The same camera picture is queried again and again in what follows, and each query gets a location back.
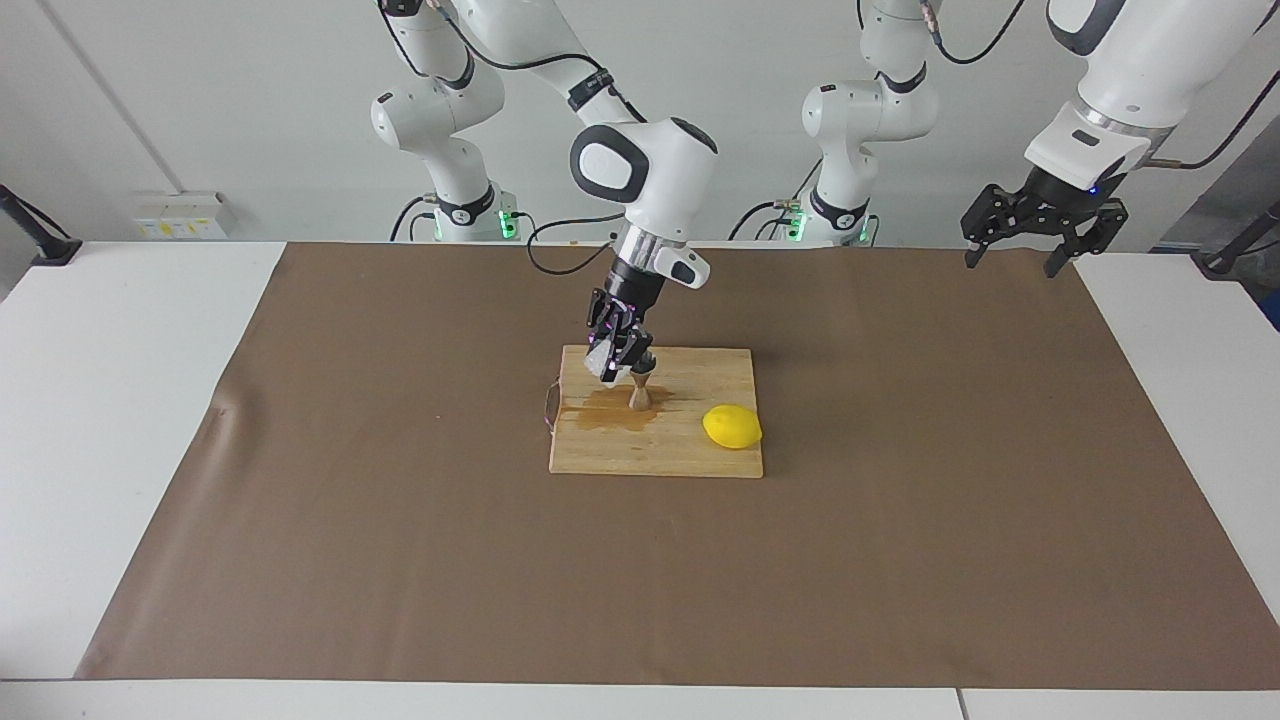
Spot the black stand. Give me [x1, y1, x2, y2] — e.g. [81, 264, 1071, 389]
[1195, 200, 1280, 281]
[0, 185, 83, 266]

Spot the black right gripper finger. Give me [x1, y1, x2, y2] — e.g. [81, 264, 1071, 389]
[587, 292, 626, 383]
[622, 312, 658, 376]

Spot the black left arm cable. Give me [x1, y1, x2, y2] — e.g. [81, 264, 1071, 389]
[920, 0, 1280, 169]

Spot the black base cable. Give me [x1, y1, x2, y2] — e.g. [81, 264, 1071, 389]
[728, 160, 823, 241]
[390, 193, 441, 243]

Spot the black right base cable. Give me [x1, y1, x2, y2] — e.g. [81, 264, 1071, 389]
[390, 193, 441, 243]

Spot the wooden cutting board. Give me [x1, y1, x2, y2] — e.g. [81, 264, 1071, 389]
[543, 345, 764, 479]

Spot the brown paper table mat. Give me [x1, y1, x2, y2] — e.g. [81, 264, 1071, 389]
[75, 240, 1280, 691]

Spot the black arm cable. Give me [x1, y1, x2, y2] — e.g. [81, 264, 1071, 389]
[380, 0, 641, 277]
[920, 0, 1280, 169]

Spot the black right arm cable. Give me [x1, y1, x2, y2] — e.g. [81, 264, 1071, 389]
[380, 0, 641, 277]

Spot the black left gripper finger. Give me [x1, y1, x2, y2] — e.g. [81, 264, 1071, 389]
[1045, 198, 1131, 278]
[962, 180, 1031, 267]

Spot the yellow lemon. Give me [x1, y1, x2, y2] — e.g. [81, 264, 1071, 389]
[702, 404, 763, 450]

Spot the white wall socket strip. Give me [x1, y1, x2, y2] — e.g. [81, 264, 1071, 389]
[133, 192, 241, 241]

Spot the black left base cable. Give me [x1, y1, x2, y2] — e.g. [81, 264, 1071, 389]
[728, 160, 823, 241]

